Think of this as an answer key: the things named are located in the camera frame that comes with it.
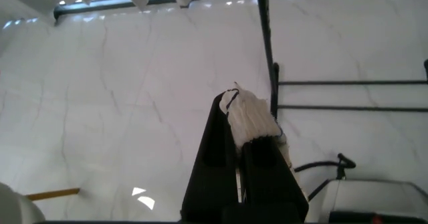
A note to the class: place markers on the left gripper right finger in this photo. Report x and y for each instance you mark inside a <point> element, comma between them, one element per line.
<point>264,184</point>

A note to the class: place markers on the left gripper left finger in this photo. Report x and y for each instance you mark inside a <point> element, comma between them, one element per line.
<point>210,170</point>

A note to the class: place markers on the cream printed garment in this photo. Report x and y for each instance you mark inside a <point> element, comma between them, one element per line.
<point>286,145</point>

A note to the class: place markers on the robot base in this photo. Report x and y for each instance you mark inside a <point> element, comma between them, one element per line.
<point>368,197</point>

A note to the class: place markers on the black clothes rack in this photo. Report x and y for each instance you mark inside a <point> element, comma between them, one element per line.
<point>265,23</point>

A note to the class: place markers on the white rounded object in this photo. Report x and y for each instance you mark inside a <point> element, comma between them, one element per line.
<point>16,207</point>

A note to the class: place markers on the white curtain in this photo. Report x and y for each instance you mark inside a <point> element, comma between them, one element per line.
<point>33,0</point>

